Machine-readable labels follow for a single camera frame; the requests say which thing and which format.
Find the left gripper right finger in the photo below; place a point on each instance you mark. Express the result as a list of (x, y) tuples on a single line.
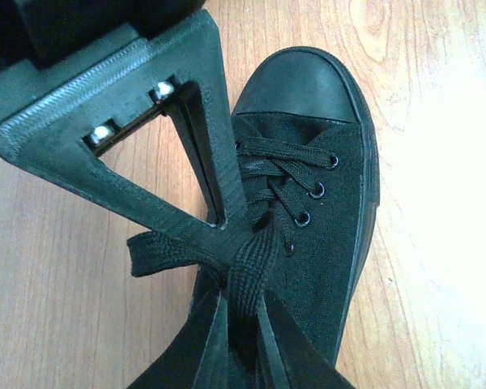
[(286, 357)]

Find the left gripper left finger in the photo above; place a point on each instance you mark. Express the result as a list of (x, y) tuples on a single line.
[(198, 355)]

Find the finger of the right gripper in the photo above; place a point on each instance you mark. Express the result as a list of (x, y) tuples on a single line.
[(189, 119)]

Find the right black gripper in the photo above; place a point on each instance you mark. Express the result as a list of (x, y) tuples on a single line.
[(58, 123)]

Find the black sneaker one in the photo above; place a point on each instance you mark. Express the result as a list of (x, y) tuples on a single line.
[(307, 157)]

